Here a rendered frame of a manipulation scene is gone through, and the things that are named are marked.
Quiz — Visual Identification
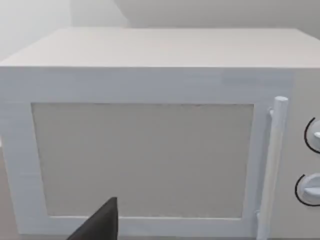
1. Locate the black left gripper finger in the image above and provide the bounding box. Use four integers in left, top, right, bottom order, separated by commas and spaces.
66, 196, 119, 240

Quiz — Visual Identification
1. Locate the pale microwave door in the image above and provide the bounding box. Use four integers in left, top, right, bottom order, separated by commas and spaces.
0, 66, 295, 238

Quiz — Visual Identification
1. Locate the white microwave knob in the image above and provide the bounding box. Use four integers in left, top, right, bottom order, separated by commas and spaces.
294, 173, 320, 207
303, 116, 320, 154

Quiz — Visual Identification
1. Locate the white microwave door handle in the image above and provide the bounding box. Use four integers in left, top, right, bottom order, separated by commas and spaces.
254, 96, 289, 240

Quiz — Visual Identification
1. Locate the pale microwave oven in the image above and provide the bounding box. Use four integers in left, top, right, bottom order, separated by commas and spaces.
0, 27, 320, 240

